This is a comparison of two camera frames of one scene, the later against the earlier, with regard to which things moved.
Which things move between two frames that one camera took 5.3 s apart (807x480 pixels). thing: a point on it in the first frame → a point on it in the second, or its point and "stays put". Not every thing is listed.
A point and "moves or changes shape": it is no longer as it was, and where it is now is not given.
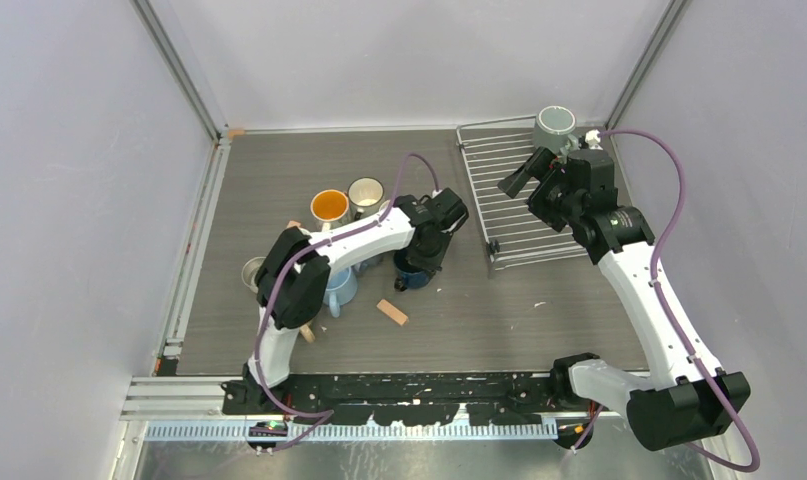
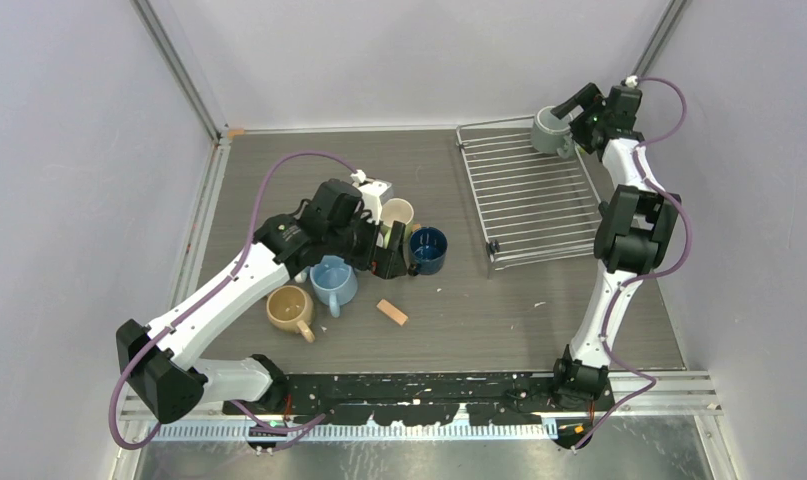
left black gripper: x=419 y=263 → x=385 y=262
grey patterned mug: x=552 y=125 stays put
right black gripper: x=540 y=164 → x=587 y=95
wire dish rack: x=512 y=232 stays put
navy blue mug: x=416 y=280 moves or changes shape
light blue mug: x=341 y=289 stays put
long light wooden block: x=392 y=312 stays put
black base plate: x=390 y=399 stays put
